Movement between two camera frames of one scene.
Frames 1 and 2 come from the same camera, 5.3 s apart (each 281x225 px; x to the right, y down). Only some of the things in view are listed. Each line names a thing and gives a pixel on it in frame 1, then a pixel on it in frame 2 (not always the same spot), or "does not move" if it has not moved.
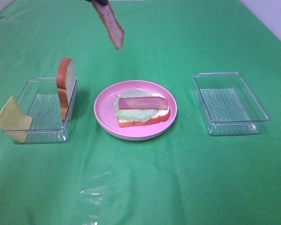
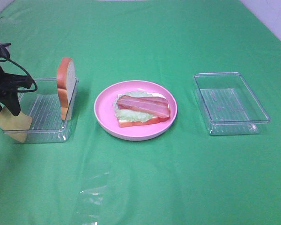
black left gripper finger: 103,2 -> 10,99
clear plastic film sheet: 93,189 does not move
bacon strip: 143,102 does not move
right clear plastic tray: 229,106 does not move
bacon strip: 115,30 -> 154,105
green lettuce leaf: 130,115 does not move
